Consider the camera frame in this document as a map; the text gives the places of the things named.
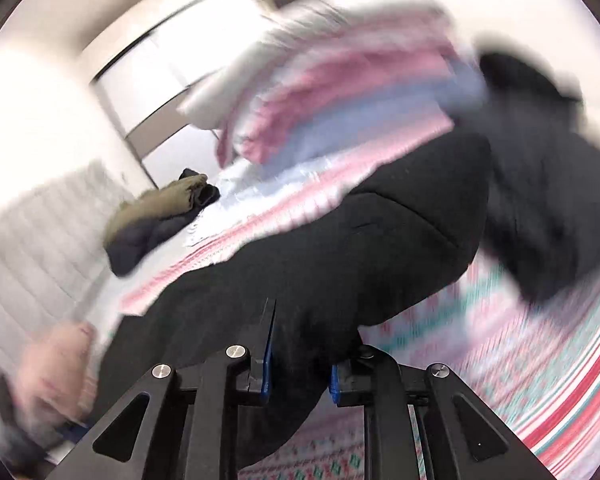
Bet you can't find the pink and blue striped quilt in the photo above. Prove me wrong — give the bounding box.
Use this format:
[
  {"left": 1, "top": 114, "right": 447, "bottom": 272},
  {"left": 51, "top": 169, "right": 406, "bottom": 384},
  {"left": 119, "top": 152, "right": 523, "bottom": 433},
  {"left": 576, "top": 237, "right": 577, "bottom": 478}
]
[{"left": 177, "top": 0, "right": 486, "bottom": 171}]

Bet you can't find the person's left forearm pink sleeve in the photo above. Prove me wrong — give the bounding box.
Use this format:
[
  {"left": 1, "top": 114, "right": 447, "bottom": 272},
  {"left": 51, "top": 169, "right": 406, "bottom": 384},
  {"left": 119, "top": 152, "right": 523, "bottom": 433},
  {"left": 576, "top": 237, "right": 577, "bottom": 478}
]
[{"left": 17, "top": 322, "right": 98, "bottom": 426}]

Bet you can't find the pink striped patterned blanket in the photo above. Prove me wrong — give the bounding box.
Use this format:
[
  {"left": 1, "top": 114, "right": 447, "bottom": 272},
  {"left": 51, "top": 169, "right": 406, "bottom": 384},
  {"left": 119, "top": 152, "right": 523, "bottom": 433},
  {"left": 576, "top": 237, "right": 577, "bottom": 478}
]
[{"left": 115, "top": 125, "right": 600, "bottom": 480}]

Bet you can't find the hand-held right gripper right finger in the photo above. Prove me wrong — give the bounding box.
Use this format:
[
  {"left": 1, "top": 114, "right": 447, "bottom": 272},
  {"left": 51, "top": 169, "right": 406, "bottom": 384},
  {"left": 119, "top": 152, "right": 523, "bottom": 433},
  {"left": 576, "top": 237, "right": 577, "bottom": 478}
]
[{"left": 329, "top": 344, "right": 556, "bottom": 480}]

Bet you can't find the black coat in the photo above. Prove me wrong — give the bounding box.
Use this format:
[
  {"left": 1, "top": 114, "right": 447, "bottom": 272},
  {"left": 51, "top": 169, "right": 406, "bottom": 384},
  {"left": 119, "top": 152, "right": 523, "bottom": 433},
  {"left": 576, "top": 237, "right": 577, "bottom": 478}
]
[{"left": 97, "top": 52, "right": 600, "bottom": 466}]

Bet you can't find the white wardrobe with dark frame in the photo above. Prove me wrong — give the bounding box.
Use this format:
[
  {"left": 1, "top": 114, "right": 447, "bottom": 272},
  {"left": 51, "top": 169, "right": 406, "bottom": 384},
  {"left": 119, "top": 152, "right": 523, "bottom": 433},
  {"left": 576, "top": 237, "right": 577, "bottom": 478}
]
[{"left": 82, "top": 0, "right": 281, "bottom": 186}]

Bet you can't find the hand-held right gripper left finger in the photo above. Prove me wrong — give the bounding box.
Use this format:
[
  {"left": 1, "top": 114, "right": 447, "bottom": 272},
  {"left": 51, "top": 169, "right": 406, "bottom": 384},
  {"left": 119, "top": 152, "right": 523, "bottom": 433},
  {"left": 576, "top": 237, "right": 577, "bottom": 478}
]
[{"left": 45, "top": 299, "right": 278, "bottom": 480}]

